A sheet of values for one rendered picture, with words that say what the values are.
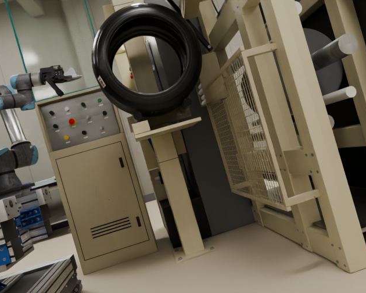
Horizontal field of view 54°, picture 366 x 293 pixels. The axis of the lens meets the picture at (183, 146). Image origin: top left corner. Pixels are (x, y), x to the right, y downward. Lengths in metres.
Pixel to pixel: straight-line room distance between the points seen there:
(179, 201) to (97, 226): 0.68
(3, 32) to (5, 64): 0.50
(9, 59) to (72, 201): 4.04
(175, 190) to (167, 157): 0.22
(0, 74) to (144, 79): 4.28
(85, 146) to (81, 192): 0.33
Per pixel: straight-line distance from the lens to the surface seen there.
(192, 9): 2.34
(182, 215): 2.32
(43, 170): 6.04
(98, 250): 2.72
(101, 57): 1.95
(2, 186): 2.21
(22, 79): 2.09
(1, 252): 1.76
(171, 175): 2.29
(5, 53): 6.44
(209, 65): 2.33
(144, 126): 1.92
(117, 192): 2.65
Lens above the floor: 0.67
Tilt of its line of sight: level
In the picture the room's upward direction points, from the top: 16 degrees counter-clockwise
